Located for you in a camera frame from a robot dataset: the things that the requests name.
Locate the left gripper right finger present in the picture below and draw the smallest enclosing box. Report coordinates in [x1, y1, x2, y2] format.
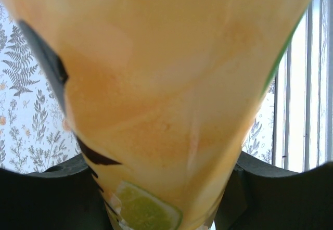
[213, 150, 333, 230]

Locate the wide aluminium base rail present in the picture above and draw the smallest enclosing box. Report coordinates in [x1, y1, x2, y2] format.
[273, 0, 333, 174]

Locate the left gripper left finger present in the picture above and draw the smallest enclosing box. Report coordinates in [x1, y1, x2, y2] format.
[0, 152, 113, 230]

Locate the yellow drink bottle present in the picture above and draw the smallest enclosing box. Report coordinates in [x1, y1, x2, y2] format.
[0, 0, 321, 230]

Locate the floral patterned table cover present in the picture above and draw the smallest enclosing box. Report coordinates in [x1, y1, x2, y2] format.
[0, 0, 278, 175]

